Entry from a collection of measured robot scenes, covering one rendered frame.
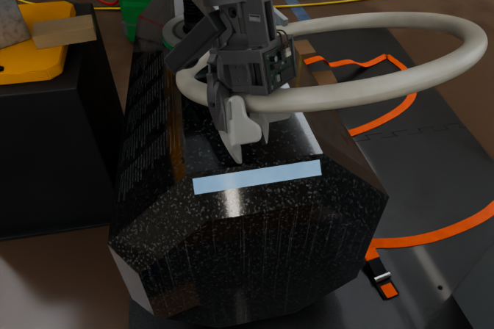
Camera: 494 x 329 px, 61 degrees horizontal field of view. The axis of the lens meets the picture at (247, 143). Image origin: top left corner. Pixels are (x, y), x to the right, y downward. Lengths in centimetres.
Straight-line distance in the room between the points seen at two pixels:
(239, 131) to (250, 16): 14
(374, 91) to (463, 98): 231
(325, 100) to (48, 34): 124
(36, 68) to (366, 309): 145
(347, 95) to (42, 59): 124
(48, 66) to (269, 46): 114
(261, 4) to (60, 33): 120
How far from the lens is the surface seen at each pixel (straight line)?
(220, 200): 100
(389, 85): 51
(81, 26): 161
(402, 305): 180
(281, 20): 93
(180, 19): 145
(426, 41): 325
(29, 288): 194
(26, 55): 162
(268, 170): 101
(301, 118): 113
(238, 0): 47
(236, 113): 51
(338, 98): 49
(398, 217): 201
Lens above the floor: 158
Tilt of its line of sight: 46 degrees down
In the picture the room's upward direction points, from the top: straight up
